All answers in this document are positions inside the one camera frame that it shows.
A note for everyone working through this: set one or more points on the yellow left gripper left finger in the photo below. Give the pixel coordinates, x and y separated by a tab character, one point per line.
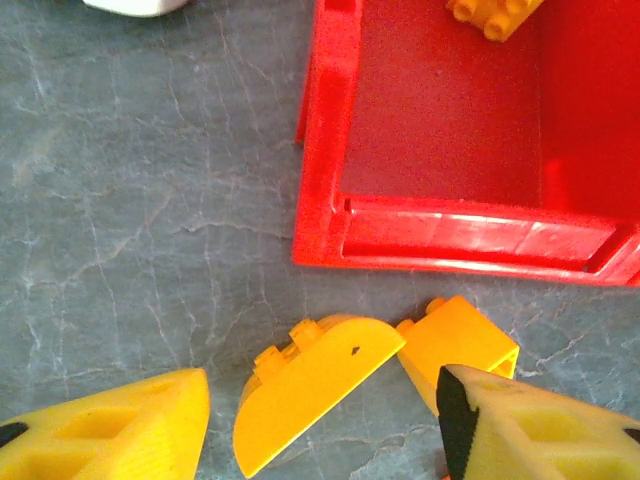
100	440

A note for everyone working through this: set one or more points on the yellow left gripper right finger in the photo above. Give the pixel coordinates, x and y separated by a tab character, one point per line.
540	440

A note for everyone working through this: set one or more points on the yellow slope lego brick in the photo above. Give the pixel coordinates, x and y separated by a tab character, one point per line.
460	335

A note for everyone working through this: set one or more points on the yellow half-round lego piece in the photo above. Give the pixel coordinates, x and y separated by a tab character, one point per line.
310	395

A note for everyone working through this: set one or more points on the red plastic storage bin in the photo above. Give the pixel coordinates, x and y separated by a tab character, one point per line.
320	150

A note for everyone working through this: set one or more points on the yellow square lego brick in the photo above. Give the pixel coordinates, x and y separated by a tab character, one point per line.
492	15

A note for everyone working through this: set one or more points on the white alarm clock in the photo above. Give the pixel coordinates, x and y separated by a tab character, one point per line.
135	6

